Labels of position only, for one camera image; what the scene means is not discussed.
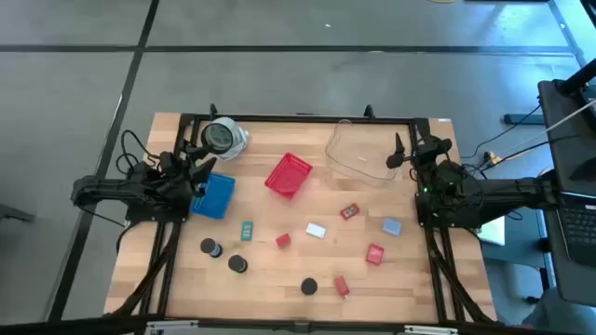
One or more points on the clear plastic tray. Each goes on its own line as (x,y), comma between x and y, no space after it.
(354,149)

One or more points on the white sheet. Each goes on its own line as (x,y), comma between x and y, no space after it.
(493,232)

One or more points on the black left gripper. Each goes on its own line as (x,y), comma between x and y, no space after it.
(177,174)

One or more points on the small red cube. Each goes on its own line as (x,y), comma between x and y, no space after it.
(282,240)

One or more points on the narrow red box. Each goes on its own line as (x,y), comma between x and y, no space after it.
(342,286)

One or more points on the black laptop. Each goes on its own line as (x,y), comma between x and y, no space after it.
(579,228)

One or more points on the light blue box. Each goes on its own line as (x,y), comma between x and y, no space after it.
(392,227)

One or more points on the yellow white power strip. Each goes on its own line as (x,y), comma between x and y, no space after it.
(492,159)

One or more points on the black capped glass hourglass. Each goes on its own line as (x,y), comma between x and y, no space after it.
(308,286)
(237,263)
(208,245)

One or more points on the black monitor pole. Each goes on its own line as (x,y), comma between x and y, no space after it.
(579,76)

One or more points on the red plastic basket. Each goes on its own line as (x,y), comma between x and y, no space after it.
(288,177)

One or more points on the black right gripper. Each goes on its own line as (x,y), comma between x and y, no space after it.
(430,150)

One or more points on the black side desk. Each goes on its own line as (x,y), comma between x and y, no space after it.
(565,139)

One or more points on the black aluminium table frame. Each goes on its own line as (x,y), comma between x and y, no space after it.
(302,118)

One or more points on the silver metal bracket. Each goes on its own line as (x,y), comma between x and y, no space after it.
(430,330)
(172,328)

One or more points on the red device with dark screen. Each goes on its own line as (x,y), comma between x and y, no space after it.
(349,211)

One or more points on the grey chair leg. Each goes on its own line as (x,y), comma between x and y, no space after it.
(14,214)

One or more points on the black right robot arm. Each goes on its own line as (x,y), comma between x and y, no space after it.
(503,193)

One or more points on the blue plastic basket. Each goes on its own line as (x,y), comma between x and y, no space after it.
(216,197)

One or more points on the black floor foot bar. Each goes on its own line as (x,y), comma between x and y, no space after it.
(524,119)

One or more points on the white box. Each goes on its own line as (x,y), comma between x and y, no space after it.
(316,231)

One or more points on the teal box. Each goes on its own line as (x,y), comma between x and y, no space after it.
(247,231)

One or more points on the black computer mouse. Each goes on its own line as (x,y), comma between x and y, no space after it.
(586,171)

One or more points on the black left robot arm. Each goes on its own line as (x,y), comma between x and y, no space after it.
(116,188)

